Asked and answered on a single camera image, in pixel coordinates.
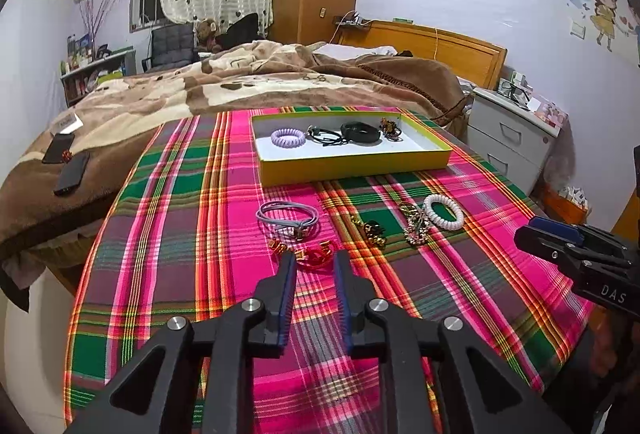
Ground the purple branch vase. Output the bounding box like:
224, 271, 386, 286
79, 0, 119, 57

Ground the orange storage box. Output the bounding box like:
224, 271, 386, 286
534, 182, 588, 225

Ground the brown patterned blanket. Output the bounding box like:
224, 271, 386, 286
0, 39, 474, 265

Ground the window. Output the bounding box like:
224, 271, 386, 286
129, 0, 169, 32

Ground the black wristband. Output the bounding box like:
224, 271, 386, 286
341, 121, 381, 145

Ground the dark phone with red charm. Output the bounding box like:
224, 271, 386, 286
41, 133, 75, 165

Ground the white drawer nightstand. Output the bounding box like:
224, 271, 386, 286
466, 88, 560, 195

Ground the white spiral hair tie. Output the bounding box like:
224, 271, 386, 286
422, 193, 467, 232

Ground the dark beaded bracelet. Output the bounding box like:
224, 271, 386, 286
378, 117, 405, 143

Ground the black smartphone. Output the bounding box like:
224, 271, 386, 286
53, 151, 90, 197

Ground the white desk shelf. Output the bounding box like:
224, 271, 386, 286
60, 46, 137, 107

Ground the yellow shallow box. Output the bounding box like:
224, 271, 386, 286
250, 109, 452, 187

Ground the rhinestone chain bracelet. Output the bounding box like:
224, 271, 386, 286
397, 201, 434, 247

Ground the grey cord bracelet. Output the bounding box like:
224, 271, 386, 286
255, 199, 320, 241

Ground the wooden headboard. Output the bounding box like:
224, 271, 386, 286
337, 20, 506, 90

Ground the purple spiral hair tie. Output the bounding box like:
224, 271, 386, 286
270, 127, 307, 149

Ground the black hair tie with bead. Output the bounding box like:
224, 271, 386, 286
305, 124, 350, 147

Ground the black office chair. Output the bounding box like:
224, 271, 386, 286
141, 23, 200, 72

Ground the brown teddy bear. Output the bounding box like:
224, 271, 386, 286
195, 18, 221, 53

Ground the red beaded bracelet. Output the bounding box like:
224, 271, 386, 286
267, 238, 340, 271

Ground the pink plaid tablecloth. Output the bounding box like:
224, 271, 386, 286
63, 110, 592, 433

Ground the girl wall sticker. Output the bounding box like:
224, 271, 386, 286
590, 0, 629, 52

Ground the white paper card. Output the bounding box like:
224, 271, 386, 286
50, 113, 84, 136

